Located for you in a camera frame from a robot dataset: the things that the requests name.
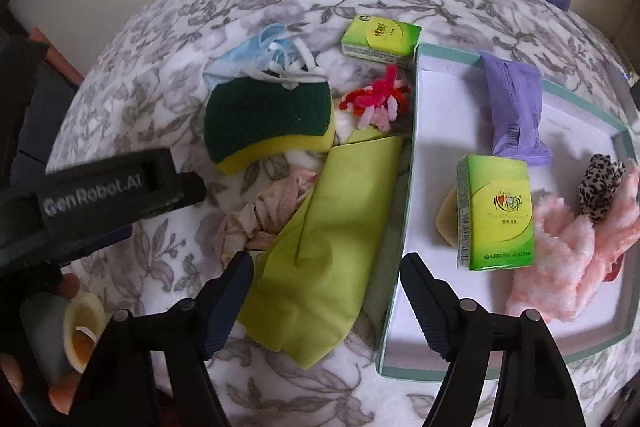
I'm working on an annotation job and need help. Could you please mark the grey floral blanket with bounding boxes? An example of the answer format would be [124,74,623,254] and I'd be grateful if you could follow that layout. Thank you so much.
[45,0,640,427]

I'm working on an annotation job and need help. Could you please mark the green tissue pack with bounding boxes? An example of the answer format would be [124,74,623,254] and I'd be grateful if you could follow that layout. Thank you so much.
[341,14,422,68]
[455,153,536,273]

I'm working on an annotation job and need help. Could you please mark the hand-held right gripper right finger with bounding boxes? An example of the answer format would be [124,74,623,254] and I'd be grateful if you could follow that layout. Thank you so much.
[399,252,587,427]

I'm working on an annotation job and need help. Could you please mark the blue face mask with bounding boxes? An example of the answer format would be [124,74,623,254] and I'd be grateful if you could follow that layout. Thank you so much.
[201,24,327,94]

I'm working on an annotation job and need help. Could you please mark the red and pink pipe cleaners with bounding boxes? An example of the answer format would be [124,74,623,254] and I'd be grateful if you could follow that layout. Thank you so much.
[339,63,414,134]

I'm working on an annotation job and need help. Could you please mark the person's left hand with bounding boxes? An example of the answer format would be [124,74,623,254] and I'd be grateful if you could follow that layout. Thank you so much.
[0,271,103,414]

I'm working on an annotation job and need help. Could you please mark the green and yellow sponge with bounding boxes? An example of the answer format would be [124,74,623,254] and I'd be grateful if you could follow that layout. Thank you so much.
[203,74,337,176]

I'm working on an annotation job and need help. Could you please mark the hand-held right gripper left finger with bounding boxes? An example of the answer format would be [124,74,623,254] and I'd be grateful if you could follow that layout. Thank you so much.
[75,251,255,427]

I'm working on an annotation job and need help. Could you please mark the beige powder puff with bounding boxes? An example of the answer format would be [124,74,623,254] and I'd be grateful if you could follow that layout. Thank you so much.
[434,186,462,249]

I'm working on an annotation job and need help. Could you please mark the purple wipes packet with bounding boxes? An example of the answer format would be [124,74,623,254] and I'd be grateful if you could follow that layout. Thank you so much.
[479,51,554,168]

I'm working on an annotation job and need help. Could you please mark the beige stocking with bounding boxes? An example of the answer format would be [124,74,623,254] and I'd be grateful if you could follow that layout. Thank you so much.
[216,168,322,254]

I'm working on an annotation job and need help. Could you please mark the dark furniture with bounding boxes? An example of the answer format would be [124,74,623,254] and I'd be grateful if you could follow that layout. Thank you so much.
[0,7,87,188]

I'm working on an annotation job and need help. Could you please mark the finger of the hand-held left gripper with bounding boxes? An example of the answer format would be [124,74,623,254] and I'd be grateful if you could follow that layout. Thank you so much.
[55,223,135,269]
[142,148,207,222]

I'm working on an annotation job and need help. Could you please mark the teal-edged white shallow box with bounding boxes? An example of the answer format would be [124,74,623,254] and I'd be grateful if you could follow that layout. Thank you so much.
[375,42,640,380]

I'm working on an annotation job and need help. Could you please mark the pink fuzzy sock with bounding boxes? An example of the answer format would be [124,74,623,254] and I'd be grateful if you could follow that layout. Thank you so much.
[504,157,640,324]

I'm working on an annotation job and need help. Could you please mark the leopard print scrunchie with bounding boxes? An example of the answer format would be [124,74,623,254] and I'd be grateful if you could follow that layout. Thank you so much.
[578,153,627,222]

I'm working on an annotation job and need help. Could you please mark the lime green cloth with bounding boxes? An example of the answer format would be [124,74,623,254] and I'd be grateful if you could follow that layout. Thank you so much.
[236,134,407,369]

